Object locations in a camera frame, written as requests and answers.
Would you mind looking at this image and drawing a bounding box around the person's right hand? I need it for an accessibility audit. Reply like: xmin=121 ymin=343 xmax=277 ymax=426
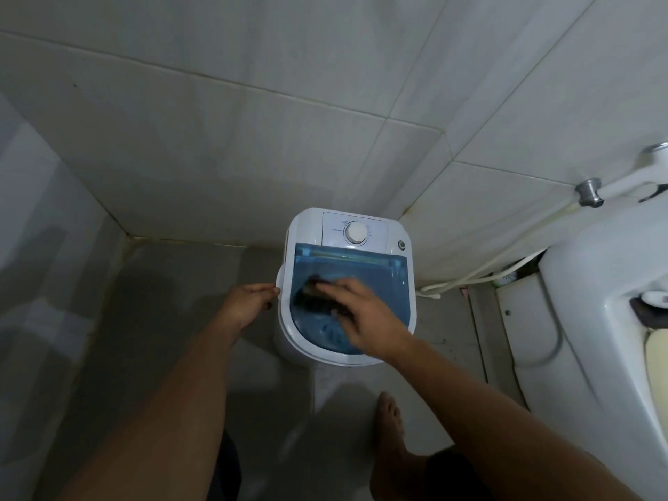
xmin=315 ymin=278 xmax=414 ymax=362

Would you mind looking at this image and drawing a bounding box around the person's left hand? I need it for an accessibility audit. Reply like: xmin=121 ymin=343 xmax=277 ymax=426
xmin=218 ymin=283 xmax=282 ymax=335

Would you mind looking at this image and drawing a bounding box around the dark striped cleaning cloth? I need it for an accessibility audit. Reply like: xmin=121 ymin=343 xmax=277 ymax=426
xmin=292 ymin=276 xmax=352 ymax=319

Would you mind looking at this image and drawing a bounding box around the small white blue washing machine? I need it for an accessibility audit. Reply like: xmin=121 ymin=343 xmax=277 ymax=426
xmin=273 ymin=207 xmax=419 ymax=367

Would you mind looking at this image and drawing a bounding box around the person's right forearm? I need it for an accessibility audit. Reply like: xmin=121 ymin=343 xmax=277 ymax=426
xmin=388 ymin=336 xmax=649 ymax=501

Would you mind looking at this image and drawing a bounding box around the person's left forearm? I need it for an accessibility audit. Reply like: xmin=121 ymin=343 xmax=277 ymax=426
xmin=62 ymin=323 xmax=247 ymax=501

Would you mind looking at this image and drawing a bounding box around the white toilet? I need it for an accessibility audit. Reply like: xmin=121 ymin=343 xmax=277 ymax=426
xmin=495 ymin=195 xmax=668 ymax=456

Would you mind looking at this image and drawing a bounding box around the black flat item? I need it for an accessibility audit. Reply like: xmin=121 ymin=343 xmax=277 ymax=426
xmin=628 ymin=296 xmax=668 ymax=331

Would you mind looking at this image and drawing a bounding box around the cream toilet seat cover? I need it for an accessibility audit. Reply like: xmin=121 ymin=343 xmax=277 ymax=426
xmin=644 ymin=331 xmax=668 ymax=408

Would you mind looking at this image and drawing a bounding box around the white bidet sprayer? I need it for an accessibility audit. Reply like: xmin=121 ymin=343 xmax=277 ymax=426
xmin=600 ymin=142 xmax=668 ymax=205

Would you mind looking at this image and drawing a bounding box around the white corrugated drain hose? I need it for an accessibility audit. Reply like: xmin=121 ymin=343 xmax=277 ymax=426
xmin=420 ymin=250 xmax=547 ymax=299

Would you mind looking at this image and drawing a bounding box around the white bidet hose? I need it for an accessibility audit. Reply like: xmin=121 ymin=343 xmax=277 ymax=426
xmin=417 ymin=200 xmax=581 ymax=292

